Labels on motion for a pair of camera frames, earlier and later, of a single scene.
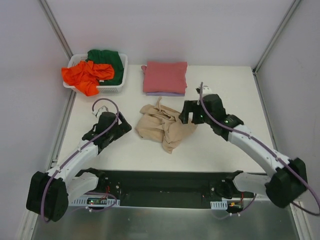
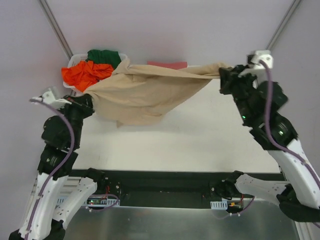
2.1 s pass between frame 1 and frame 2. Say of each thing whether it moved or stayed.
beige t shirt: moved
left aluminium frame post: stayed
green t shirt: stayed
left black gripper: moved
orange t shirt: stayed
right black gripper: moved
